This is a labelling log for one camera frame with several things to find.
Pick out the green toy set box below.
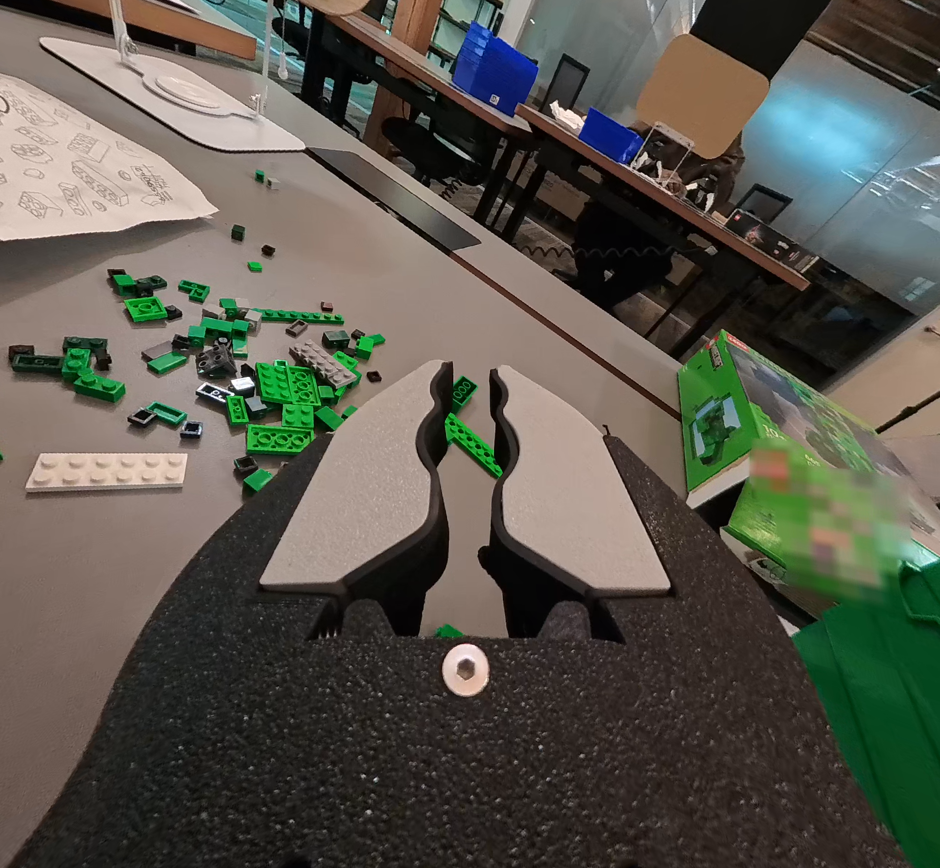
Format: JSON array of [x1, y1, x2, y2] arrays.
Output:
[[677, 329, 940, 623]]

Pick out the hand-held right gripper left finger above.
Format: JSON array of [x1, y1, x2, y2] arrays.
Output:
[[259, 360, 454, 635]]

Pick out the dark toy set box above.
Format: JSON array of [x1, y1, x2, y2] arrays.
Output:
[[726, 209, 818, 272]]

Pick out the tan board on clear stand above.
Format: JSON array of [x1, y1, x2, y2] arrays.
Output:
[[634, 34, 771, 184]]

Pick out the stack of blue bins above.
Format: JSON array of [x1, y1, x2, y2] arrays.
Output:
[[451, 21, 540, 110]]

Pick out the black desk cable cover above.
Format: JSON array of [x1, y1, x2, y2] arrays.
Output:
[[307, 146, 483, 253]]

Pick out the pile of green toy bricks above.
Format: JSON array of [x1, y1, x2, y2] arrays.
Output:
[[7, 166, 508, 496]]

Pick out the long wooden table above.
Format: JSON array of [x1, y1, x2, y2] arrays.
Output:
[[323, 11, 811, 290]]

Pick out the single blue bin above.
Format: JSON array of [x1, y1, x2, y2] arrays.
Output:
[[578, 107, 646, 166]]

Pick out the wooden post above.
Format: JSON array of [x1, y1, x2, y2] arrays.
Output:
[[363, 0, 465, 153]]

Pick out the white booklet stand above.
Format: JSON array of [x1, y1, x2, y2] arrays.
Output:
[[40, 0, 306, 154]]

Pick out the printed white paper bag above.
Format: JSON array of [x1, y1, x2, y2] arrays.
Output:
[[0, 72, 220, 242]]

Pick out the green cloth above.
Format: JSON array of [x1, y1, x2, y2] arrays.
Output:
[[792, 558, 940, 868]]

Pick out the long white plate brick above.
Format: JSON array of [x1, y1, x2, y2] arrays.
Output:
[[25, 451, 189, 493]]

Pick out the black picture frame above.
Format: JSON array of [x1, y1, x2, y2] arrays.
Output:
[[550, 53, 591, 113]]

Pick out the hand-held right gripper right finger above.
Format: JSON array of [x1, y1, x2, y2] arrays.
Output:
[[479, 366, 673, 637]]

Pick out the grey desk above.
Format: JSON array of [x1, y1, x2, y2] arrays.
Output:
[[0, 5, 689, 868]]

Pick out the black office chair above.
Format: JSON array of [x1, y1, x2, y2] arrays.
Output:
[[380, 115, 472, 188]]

